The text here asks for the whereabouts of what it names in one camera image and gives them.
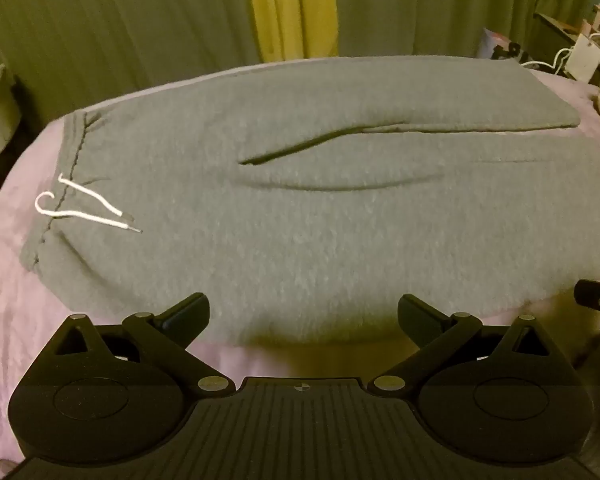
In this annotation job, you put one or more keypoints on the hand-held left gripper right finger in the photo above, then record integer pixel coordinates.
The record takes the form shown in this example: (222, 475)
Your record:
(416, 313)

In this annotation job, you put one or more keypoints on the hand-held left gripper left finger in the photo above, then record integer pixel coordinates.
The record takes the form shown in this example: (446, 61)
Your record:
(186, 312)

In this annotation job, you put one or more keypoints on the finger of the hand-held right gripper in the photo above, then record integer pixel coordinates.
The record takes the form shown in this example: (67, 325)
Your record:
(597, 295)

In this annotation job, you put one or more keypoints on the grey sweatpants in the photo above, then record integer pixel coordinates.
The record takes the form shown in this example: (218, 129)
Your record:
(300, 220)

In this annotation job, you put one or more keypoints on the pink blanket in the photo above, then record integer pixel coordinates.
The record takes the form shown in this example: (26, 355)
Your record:
(10, 310)

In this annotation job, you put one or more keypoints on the dark side table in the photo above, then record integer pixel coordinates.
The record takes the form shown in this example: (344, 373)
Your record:
(552, 35)

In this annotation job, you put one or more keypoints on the purple packet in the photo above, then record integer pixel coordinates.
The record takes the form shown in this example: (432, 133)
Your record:
(492, 42)

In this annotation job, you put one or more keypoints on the green curtain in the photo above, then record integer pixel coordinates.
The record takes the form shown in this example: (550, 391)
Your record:
(120, 25)
(420, 5)

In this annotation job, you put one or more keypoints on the yellow curtain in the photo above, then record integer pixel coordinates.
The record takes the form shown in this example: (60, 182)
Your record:
(290, 5)

